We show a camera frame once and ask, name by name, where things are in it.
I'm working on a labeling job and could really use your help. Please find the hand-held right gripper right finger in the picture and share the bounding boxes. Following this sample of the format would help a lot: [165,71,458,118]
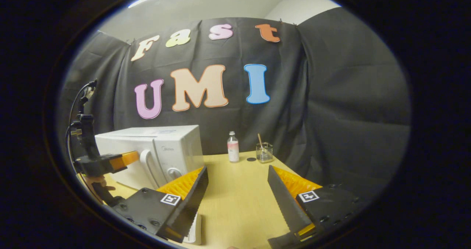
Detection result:
[268,165,368,241]

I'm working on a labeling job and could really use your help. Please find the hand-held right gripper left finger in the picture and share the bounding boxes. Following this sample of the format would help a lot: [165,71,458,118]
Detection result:
[110,166,209,243]

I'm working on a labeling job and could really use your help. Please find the white microwave oven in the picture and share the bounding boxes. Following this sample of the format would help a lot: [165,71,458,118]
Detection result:
[95,125,204,191]

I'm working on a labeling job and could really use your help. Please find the white rectangular dish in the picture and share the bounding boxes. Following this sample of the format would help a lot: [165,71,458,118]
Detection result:
[183,212,202,246]

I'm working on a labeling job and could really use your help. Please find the clear glass holder cup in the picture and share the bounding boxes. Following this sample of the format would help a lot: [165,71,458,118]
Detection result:
[256,142,273,164]

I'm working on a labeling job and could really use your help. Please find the small pink label bottle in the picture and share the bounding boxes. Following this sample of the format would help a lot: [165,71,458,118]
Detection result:
[227,131,240,163]

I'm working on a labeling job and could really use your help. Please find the black backdrop cloth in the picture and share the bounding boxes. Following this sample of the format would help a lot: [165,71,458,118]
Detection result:
[59,7,412,202]

